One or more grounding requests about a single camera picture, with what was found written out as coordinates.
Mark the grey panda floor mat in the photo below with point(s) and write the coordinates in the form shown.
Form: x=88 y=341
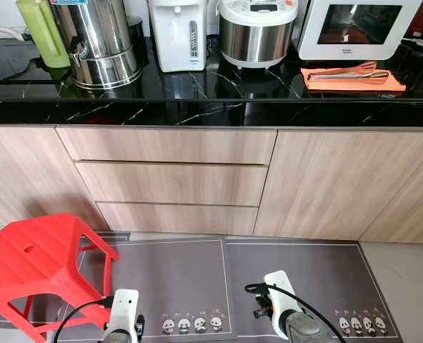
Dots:
x=176 y=286
x=311 y=268

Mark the wooden drawer front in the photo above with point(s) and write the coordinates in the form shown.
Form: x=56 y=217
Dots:
x=172 y=184
x=168 y=145
x=179 y=218

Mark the red plastic stool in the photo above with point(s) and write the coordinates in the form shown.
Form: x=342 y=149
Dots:
x=33 y=257

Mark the wooden cabinet door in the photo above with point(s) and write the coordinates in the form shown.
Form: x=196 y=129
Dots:
x=26 y=179
x=333 y=186
x=415 y=211

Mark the orange cloth mat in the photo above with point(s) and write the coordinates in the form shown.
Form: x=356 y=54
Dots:
x=354 y=86

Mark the white microwave oven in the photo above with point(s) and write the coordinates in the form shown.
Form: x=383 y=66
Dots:
x=311 y=44

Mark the silver white rice cooker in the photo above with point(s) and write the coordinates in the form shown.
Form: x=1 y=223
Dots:
x=258 y=39

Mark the white electric thermo pot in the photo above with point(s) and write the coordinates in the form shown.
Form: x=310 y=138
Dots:
x=176 y=36

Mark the stainless steel water urn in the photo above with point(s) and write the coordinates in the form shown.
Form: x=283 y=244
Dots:
x=101 y=36

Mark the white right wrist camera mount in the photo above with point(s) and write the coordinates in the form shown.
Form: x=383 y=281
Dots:
x=279 y=293

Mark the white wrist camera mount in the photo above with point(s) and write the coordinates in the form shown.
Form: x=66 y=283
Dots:
x=279 y=293
x=122 y=307

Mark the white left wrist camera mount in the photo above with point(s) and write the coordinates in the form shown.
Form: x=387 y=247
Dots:
x=122 y=307

